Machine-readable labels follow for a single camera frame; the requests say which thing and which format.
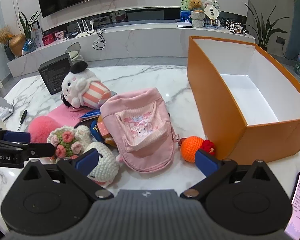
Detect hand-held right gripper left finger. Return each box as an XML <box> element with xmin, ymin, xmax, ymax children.
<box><xmin>21</xmin><ymin>149</ymin><xmax>114</xmax><ymax>202</ymax></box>

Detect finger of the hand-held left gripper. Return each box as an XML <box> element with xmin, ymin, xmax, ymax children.
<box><xmin>0</xmin><ymin>127</ymin><xmax>31</xmax><ymax>147</ymax></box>
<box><xmin>0</xmin><ymin>142</ymin><xmax>56</xmax><ymax>168</ymax></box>

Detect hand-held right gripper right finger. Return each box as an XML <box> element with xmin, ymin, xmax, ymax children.
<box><xmin>180</xmin><ymin>149</ymin><xmax>278</xmax><ymax>200</ymax></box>

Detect white crochet rabbit with bouquet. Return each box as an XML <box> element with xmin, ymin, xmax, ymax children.
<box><xmin>46</xmin><ymin>125</ymin><xmax>120</xmax><ymax>188</ymax></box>

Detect orange crochet ball red flower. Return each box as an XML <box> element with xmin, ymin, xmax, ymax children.
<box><xmin>180</xmin><ymin>135</ymin><xmax>217</xmax><ymax>163</ymax></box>

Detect pink fluffy plush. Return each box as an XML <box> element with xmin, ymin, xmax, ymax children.
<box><xmin>27</xmin><ymin>116</ymin><xmax>59</xmax><ymax>144</ymax></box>

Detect brown bear plush blue hat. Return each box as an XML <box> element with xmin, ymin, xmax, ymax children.
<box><xmin>90</xmin><ymin>115</ymin><xmax>120</xmax><ymax>147</ymax></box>

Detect orange cardboard box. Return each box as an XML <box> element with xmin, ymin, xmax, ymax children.
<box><xmin>187</xmin><ymin>35</ymin><xmax>300</xmax><ymax>164</ymax></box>

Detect pink cartoon drawstring bag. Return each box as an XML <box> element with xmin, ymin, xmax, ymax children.
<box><xmin>100</xmin><ymin>87</ymin><xmax>177</xmax><ymax>173</ymax></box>

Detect white plush doll black hat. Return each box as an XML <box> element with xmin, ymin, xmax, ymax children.
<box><xmin>61</xmin><ymin>62</ymin><xmax>112</xmax><ymax>109</ymax></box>

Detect white phone stand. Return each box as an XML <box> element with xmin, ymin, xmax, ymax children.
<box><xmin>0</xmin><ymin>94</ymin><xmax>15</xmax><ymax>128</ymax></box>

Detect blue booklet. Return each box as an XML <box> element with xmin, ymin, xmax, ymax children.
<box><xmin>79</xmin><ymin>109</ymin><xmax>102</xmax><ymax>119</ymax></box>

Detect black cardboard box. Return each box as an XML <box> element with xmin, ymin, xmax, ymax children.
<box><xmin>38</xmin><ymin>53</ymin><xmax>74</xmax><ymax>95</ymax></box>

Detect golden vase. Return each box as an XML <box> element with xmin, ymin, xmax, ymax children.
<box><xmin>9</xmin><ymin>34</ymin><xmax>27</xmax><ymax>57</ymax></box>

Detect dried flowers in dark vase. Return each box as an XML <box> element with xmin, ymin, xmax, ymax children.
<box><xmin>0</xmin><ymin>26</ymin><xmax>15</xmax><ymax>61</ymax></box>

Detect green orchid plant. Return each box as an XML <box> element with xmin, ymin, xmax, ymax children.
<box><xmin>18</xmin><ymin>11</ymin><xmax>42</xmax><ymax>40</ymax></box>

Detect white router with antennas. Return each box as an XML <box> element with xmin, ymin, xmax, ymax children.
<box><xmin>77</xmin><ymin>19</ymin><xmax>95</xmax><ymax>35</ymax></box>

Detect white marble television console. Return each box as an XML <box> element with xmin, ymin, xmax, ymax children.
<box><xmin>7</xmin><ymin>6</ymin><xmax>255</xmax><ymax>78</ymax></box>

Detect black white checkered toy car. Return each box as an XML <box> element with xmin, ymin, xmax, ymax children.
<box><xmin>221</xmin><ymin>19</ymin><xmax>249</xmax><ymax>35</ymax></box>

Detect white knitted pot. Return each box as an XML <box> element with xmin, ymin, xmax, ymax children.
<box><xmin>191</xmin><ymin>10</ymin><xmax>206</xmax><ymax>28</ymax></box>

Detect long leaf potted plant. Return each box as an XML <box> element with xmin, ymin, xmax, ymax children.
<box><xmin>244</xmin><ymin>1</ymin><xmax>289</xmax><ymax>52</ymax></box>

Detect white hand fan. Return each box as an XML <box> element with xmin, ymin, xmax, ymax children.
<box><xmin>204</xmin><ymin>4</ymin><xmax>220</xmax><ymax>25</ymax></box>

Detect green landscape painting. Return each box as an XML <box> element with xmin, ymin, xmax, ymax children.
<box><xmin>180</xmin><ymin>0</ymin><xmax>198</xmax><ymax>23</ymax></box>

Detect brown teddy bear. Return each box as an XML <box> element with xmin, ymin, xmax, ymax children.
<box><xmin>189</xmin><ymin>0</ymin><xmax>204</xmax><ymax>12</ymax></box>

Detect round printed paper fan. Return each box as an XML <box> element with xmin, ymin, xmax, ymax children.
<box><xmin>202</xmin><ymin>0</ymin><xmax>220</xmax><ymax>9</ymax></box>

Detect black handled screwdriver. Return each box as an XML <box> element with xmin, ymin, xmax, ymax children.
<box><xmin>17</xmin><ymin>109</ymin><xmax>28</xmax><ymax>132</ymax></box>

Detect black cable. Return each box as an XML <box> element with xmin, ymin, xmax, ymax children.
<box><xmin>93</xmin><ymin>27</ymin><xmax>107</xmax><ymax>50</ymax></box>

